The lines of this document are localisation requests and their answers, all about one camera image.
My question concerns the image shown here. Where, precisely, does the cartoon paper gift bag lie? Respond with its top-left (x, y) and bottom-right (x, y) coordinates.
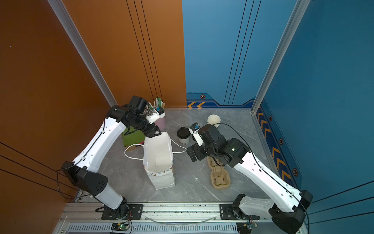
top-left (124, 131), bottom-right (187, 191)

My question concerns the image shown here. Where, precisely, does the pulp cup carrier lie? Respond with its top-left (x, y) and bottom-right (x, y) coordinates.
top-left (207, 157), bottom-right (231, 190)

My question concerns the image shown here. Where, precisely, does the stack of paper cups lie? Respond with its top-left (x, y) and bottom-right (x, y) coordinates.
top-left (207, 114), bottom-right (221, 128)

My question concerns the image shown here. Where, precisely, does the white paper coffee cup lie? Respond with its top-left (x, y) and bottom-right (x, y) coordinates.
top-left (178, 137), bottom-right (190, 146)

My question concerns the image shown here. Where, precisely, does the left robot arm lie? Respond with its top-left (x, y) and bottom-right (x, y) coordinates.
top-left (61, 96), bottom-right (165, 219)

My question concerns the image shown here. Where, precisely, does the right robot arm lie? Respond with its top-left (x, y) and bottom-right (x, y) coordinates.
top-left (187, 123), bottom-right (313, 234)

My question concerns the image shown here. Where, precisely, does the green napkin stack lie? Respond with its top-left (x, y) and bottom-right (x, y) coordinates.
top-left (122, 126), bottom-right (145, 147)

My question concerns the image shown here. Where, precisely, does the pink straw holder cup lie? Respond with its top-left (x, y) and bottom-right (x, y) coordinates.
top-left (155, 117), bottom-right (166, 132)

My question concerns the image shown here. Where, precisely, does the bundle of wrapped straws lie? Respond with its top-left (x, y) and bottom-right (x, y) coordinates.
top-left (149, 97), bottom-right (166, 111)

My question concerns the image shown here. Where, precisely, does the right green circuit board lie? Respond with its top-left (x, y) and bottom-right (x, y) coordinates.
top-left (243, 223), bottom-right (258, 230)

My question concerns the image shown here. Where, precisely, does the green circuit board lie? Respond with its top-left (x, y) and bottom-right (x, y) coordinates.
top-left (111, 222), bottom-right (131, 234)
top-left (243, 223), bottom-right (258, 230)

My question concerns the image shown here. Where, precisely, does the left green circuit board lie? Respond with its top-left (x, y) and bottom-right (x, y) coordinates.
top-left (111, 222), bottom-right (131, 234)

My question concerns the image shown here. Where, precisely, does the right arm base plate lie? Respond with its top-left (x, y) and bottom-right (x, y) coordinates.
top-left (219, 204), bottom-right (260, 220)

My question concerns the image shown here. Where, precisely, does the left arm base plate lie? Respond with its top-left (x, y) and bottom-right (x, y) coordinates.
top-left (101, 204), bottom-right (144, 221)

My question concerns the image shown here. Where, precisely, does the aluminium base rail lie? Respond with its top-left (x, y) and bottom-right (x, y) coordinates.
top-left (53, 202), bottom-right (283, 234)

